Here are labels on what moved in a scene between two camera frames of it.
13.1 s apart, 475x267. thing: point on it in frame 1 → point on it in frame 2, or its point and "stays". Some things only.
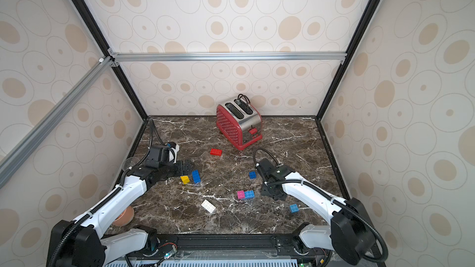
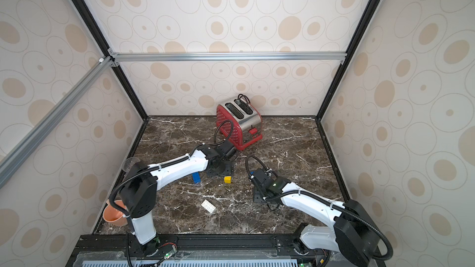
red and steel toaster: [239, 122] stays
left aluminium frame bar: [9, 161] stays
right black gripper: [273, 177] → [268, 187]
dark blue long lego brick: [195, 175] stays
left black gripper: [182, 170] → [230, 171]
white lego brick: [208, 206] stays
